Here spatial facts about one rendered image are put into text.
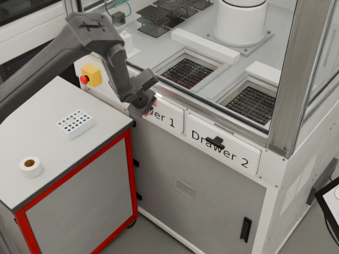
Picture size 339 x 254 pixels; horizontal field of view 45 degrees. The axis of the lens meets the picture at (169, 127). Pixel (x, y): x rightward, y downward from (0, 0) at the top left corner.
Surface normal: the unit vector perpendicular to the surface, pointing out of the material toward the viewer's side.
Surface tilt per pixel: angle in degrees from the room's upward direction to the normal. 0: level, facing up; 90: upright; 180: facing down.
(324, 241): 0
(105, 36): 40
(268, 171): 90
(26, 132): 0
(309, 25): 90
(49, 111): 0
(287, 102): 90
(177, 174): 90
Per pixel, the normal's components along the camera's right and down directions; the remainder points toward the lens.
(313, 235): 0.00, -0.74
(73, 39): -0.25, -0.04
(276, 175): -0.64, 0.52
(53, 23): 0.77, 0.43
